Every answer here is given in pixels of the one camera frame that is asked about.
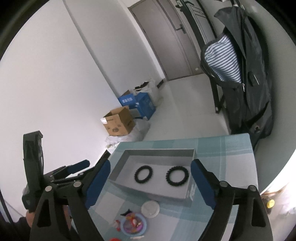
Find blue cardboard box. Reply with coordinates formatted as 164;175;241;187
118;90;156;121

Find brown cardboard box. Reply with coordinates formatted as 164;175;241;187
100;106;135;136

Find white packaging bags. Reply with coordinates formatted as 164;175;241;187
105;119;150;149

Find white plastic bag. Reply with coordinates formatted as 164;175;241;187
134;79;163;106

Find purple round jewelry dish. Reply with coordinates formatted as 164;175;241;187
120;213;147;237

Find teal checked tablecloth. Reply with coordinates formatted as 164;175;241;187
89;133;258;240

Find person's left hand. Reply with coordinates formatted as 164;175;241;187
24;208;72;230

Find black spiral hair tie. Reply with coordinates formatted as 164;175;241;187
165;165;190;187
134;165;154;185

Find white round lid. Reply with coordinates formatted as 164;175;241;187
140;200;160;218

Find grey door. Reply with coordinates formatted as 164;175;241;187
129;0;202;80

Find grey cardboard box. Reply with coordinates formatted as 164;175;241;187
108;149;195;206

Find black jacket striped lining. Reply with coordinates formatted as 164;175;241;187
201;3;273;147

